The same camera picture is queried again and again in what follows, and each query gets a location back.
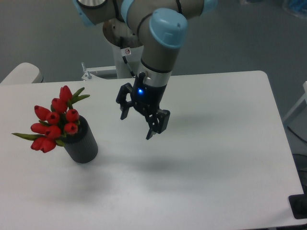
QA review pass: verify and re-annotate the red tulip bouquet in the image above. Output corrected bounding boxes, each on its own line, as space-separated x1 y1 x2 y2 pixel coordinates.
12 85 90 153

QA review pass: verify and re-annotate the black cable on floor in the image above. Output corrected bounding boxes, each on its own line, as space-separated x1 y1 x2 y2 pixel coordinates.
287 126 307 142

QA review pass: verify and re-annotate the white frame at right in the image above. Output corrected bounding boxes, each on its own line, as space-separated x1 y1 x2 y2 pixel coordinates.
282 81 307 126

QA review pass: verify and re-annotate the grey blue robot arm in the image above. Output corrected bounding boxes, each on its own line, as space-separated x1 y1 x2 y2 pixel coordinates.
74 0 218 138

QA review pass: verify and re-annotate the dark grey ribbed vase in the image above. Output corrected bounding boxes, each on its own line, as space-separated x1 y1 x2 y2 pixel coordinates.
61 116 98 163

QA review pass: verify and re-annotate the black table clamp device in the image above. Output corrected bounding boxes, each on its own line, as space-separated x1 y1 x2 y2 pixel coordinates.
288 194 307 219

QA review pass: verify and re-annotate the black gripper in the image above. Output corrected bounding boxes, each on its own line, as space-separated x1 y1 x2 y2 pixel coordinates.
116 72 170 140

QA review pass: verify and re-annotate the blue plastic bag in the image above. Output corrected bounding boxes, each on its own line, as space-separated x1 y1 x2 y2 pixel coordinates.
282 0 307 18

